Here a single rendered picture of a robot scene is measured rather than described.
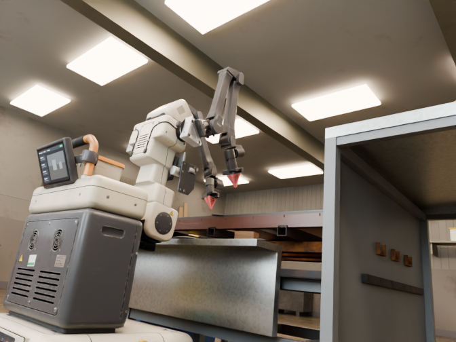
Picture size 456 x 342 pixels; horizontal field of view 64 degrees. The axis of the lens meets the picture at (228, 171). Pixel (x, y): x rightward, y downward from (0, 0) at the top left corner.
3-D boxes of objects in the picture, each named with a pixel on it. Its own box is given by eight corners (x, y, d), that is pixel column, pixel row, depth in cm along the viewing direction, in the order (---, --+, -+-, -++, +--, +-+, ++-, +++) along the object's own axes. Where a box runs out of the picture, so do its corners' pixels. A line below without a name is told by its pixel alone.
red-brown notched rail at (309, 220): (129, 231, 250) (131, 222, 252) (364, 227, 147) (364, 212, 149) (125, 231, 247) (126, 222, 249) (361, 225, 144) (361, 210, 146)
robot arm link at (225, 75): (216, 65, 203) (230, 60, 196) (231, 80, 211) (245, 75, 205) (197, 132, 184) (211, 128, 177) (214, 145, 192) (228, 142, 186)
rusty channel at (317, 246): (148, 249, 263) (148, 241, 264) (386, 256, 157) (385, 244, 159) (138, 247, 257) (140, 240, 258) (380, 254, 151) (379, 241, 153)
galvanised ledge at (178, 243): (118, 248, 247) (119, 243, 247) (281, 252, 164) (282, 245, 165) (91, 243, 232) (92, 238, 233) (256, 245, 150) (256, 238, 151)
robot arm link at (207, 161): (185, 117, 242) (195, 110, 234) (192, 117, 246) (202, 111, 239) (202, 179, 235) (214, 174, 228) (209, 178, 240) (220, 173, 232)
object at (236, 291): (107, 302, 236) (118, 248, 247) (277, 336, 153) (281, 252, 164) (102, 301, 233) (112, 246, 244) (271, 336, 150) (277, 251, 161)
